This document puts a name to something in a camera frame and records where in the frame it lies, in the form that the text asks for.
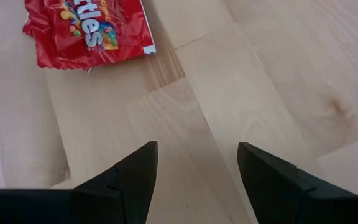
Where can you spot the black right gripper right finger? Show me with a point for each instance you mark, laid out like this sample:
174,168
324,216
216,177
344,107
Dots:
269,177

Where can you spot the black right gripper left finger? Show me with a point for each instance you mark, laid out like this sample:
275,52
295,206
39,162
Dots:
138,177

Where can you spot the red Skittles candy pack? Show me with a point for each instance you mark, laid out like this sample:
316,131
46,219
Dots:
89,34

